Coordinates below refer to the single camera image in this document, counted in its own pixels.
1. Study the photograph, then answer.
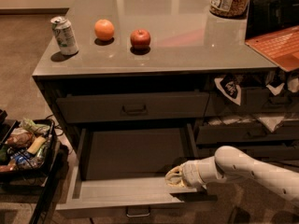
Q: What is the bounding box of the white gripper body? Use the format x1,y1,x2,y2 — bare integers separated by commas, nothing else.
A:
181,157,224,188

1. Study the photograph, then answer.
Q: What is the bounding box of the orange fruit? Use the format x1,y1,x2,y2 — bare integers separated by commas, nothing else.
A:
94,20,115,41

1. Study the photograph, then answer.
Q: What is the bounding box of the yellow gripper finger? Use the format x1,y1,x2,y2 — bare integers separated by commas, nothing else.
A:
165,165,182,179
165,179,186,188

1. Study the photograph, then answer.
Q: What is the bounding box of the orange laptop keyboard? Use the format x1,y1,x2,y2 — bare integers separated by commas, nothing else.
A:
245,25,299,72

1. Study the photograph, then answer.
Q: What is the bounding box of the brown snack bag in bin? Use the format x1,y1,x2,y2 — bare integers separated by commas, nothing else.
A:
5,133,34,149

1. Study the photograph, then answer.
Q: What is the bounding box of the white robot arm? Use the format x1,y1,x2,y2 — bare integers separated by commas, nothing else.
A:
165,146,299,206

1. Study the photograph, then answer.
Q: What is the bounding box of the white green soda can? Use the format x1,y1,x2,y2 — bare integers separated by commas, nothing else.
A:
50,16,78,56

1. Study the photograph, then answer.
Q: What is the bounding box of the yellow sponge in bin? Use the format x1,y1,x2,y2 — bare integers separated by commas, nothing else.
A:
27,136,46,155

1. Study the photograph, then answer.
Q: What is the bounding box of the red apple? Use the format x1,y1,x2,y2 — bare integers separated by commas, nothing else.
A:
130,29,151,49

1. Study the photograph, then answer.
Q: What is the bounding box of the grey drawer cabinet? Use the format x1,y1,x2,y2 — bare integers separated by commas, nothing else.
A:
33,0,298,160

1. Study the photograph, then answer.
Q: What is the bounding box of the green bag in bin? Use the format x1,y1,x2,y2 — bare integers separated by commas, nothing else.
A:
20,119,50,135

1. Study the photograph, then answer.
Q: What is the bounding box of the black bin of groceries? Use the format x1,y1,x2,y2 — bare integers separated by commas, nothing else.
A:
0,119,56,183

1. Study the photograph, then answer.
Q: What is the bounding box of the large jar of nuts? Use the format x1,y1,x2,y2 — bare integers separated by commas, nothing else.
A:
210,0,249,18

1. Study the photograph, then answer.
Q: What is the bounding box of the black white snack bag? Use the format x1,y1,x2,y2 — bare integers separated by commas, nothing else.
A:
214,74,241,105

